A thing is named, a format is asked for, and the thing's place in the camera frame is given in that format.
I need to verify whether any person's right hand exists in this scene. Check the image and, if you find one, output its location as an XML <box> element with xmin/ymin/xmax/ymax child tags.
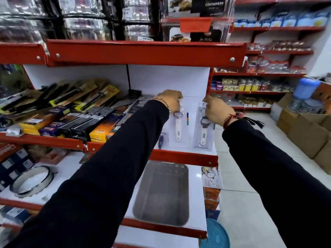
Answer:
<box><xmin>202</xmin><ymin>95</ymin><xmax>240</xmax><ymax>127</ymax></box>

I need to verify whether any person's left hand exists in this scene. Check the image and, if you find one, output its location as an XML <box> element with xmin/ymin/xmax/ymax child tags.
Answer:
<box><xmin>155</xmin><ymin>89</ymin><xmax>184</xmax><ymax>113</ymax></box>

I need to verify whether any packaged white handle peeler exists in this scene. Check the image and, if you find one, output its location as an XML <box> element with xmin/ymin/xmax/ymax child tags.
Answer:
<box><xmin>192</xmin><ymin>102</ymin><xmax>215</xmax><ymax>152</ymax></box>
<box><xmin>169</xmin><ymin>99</ymin><xmax>192</xmax><ymax>148</ymax></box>

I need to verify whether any person's left forearm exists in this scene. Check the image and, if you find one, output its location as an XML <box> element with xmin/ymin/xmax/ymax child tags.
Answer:
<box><xmin>5</xmin><ymin>100</ymin><xmax>170</xmax><ymax>248</ymax></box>

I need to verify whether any person's right forearm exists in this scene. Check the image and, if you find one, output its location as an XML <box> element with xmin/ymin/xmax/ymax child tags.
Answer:
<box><xmin>222</xmin><ymin>118</ymin><xmax>331</xmax><ymax>248</ymax></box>

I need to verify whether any row of yellow jars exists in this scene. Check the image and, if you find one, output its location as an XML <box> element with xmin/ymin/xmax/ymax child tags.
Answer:
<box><xmin>221</xmin><ymin>78</ymin><xmax>262</xmax><ymax>92</ymax></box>

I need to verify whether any red metal shelf unit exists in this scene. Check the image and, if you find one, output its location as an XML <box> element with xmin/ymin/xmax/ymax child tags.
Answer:
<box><xmin>0</xmin><ymin>39</ymin><xmax>248</xmax><ymax>248</ymax></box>

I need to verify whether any clear container with red lid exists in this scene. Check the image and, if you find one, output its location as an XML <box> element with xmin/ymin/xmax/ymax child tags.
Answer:
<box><xmin>161</xmin><ymin>17</ymin><xmax>233</xmax><ymax>43</ymax></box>

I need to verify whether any open brown cardboard box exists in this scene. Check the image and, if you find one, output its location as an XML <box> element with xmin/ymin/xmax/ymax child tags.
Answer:
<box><xmin>270</xmin><ymin>92</ymin><xmax>294</xmax><ymax>123</ymax></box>

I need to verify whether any row of clear red-lid jars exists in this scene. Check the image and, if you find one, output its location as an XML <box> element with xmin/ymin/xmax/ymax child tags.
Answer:
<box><xmin>247</xmin><ymin>56</ymin><xmax>306</xmax><ymax>74</ymax></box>

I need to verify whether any packaged kitchen gadget card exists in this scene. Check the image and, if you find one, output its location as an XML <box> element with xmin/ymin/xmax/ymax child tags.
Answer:
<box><xmin>201</xmin><ymin>166</ymin><xmax>223</xmax><ymax>190</ymax></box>

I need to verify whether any black knife box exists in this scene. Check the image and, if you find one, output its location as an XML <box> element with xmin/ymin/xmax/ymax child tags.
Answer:
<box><xmin>60</xmin><ymin>106</ymin><xmax>104</xmax><ymax>137</ymax></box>
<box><xmin>71</xmin><ymin>107</ymin><xmax>116</xmax><ymax>140</ymax></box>

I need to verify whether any orange box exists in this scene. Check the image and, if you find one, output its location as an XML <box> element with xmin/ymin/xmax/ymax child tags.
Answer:
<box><xmin>204</xmin><ymin>187</ymin><xmax>221</xmax><ymax>201</ymax></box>

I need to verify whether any rectangular steel tray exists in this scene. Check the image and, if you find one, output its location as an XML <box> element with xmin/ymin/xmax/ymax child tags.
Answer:
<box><xmin>132</xmin><ymin>161</ymin><xmax>190</xmax><ymax>227</ymax></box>

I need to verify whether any clear container with red latch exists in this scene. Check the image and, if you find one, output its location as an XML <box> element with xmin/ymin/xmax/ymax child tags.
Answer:
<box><xmin>162</xmin><ymin>0</ymin><xmax>236</xmax><ymax>24</ymax></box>

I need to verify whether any clear plastic storage box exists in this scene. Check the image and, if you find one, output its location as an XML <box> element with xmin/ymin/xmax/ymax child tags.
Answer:
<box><xmin>287</xmin><ymin>97</ymin><xmax>324</xmax><ymax>114</ymax></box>

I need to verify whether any blue water jug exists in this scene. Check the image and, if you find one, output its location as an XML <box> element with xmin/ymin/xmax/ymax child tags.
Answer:
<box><xmin>293</xmin><ymin>77</ymin><xmax>322</xmax><ymax>100</ymax></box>

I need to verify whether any large brown cardboard box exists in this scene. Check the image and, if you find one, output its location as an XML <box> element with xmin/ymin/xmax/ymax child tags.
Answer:
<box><xmin>287</xmin><ymin>113</ymin><xmax>331</xmax><ymax>159</ymax></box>

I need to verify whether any row of blue packets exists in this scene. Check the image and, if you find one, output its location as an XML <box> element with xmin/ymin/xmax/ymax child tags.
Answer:
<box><xmin>233</xmin><ymin>11</ymin><xmax>331</xmax><ymax>28</ymax></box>

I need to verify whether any pile of carded black knives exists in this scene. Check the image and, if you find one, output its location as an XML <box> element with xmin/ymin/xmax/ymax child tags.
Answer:
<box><xmin>0</xmin><ymin>79</ymin><xmax>121</xmax><ymax>119</ymax></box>

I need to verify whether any row of wrapped steel pots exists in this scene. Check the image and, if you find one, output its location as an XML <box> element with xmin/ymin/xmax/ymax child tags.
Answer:
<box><xmin>0</xmin><ymin>0</ymin><xmax>159</xmax><ymax>42</ymax></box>

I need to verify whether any stack of yellow blue boxes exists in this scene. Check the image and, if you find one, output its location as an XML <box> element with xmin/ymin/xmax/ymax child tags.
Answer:
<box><xmin>19</xmin><ymin>106</ymin><xmax>126</xmax><ymax>142</ymax></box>

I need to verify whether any blue plastic basket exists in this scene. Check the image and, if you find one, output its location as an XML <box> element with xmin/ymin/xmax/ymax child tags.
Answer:
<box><xmin>200</xmin><ymin>218</ymin><xmax>231</xmax><ymax>248</ymax></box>

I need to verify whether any stack of dark blue boxes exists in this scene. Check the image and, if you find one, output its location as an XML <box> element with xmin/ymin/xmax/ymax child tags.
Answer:
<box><xmin>0</xmin><ymin>148</ymin><xmax>35</xmax><ymax>192</ymax></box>

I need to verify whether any gold chain bracelet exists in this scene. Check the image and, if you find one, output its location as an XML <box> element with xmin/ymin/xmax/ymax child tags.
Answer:
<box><xmin>151</xmin><ymin>98</ymin><xmax>171</xmax><ymax>113</ymax></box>

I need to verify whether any red thread bracelet black tassel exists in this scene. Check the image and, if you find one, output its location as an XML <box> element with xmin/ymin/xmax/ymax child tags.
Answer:
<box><xmin>223</xmin><ymin>112</ymin><xmax>265</xmax><ymax>130</ymax></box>

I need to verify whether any red wall shelf unit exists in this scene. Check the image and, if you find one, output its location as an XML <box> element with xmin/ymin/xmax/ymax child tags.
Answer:
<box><xmin>209</xmin><ymin>0</ymin><xmax>331</xmax><ymax>112</ymax></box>

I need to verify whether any round steel cake ring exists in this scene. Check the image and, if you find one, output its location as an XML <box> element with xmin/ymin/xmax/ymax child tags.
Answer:
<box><xmin>9</xmin><ymin>165</ymin><xmax>55</xmax><ymax>199</ymax></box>

